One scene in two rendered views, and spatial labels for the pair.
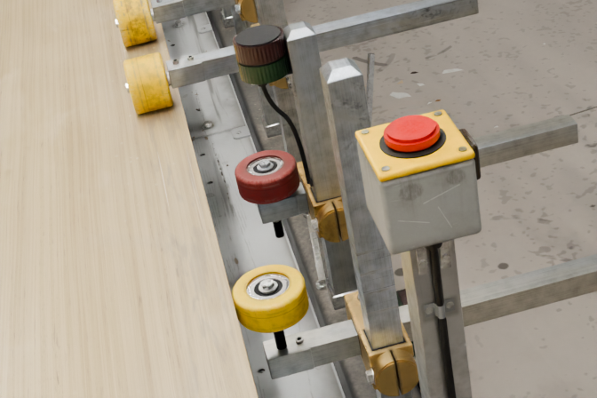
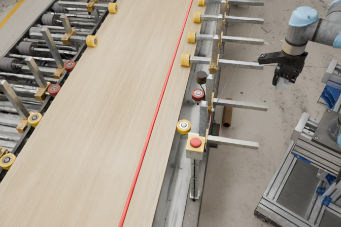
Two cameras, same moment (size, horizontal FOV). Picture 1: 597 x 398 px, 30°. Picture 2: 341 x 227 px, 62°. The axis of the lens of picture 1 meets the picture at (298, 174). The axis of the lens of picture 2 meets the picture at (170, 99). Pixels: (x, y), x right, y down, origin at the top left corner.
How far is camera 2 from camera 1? 0.60 m
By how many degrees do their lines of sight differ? 24
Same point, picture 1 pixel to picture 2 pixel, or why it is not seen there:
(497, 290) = (228, 140)
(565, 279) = (242, 144)
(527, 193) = not seen: hidden behind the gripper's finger
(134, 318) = (158, 120)
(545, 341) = (263, 123)
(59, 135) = (164, 63)
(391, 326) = not seen: hidden behind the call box
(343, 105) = (202, 109)
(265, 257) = not seen: hidden behind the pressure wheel
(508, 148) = (250, 107)
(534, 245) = (274, 99)
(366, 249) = (201, 130)
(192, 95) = (205, 44)
